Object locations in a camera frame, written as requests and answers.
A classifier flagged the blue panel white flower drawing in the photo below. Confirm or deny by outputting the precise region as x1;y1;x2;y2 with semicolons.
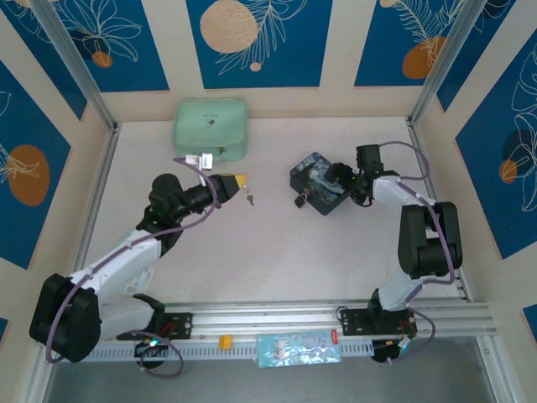
54;0;170;93

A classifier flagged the dark box starry night lid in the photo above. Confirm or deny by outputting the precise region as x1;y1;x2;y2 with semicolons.
288;151;349;217

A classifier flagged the blue panel large peach circle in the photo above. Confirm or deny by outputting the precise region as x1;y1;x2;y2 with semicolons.
185;0;335;90

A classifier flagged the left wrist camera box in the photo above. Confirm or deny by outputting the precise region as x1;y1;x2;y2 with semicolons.
183;152;216;171

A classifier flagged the mint green zipper pouch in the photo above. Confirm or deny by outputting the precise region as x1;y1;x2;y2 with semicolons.
172;98;248;163

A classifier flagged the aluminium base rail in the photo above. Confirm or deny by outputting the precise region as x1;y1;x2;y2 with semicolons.
35;300;494;346

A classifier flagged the blue floral wall panel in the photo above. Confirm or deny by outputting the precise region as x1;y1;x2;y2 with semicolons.
0;8;88;122
435;0;518;113

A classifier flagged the patterned blue tissue pack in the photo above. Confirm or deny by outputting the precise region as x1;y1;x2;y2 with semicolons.
255;329;343;369

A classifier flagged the blue panel orange circle feather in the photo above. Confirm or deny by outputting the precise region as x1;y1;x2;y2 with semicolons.
354;0;467;88

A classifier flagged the blue panel small orange circle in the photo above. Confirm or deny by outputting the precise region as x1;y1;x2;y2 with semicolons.
455;41;537;260

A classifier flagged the aluminium side rail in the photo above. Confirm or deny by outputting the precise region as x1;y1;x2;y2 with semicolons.
406;119;473;303
60;125;122;278

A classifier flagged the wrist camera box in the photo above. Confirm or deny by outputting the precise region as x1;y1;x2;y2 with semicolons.
355;144;384;172
183;152;216;171

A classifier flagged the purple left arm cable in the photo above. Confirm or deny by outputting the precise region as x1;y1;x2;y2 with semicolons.
44;157;222;378

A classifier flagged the white slotted cable duct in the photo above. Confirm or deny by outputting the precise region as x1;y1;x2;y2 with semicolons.
86;339;374;363

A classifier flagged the black controller board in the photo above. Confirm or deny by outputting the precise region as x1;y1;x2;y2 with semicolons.
371;338;411;364
133;338;169;359

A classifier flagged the small silver key bunch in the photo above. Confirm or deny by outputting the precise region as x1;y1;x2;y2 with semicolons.
242;179;258;208

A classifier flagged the aluminium corner post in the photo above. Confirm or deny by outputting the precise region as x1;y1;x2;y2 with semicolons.
31;0;121;133
406;0;483;127

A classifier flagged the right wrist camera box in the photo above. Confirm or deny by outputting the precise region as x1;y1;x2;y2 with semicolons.
355;144;384;172

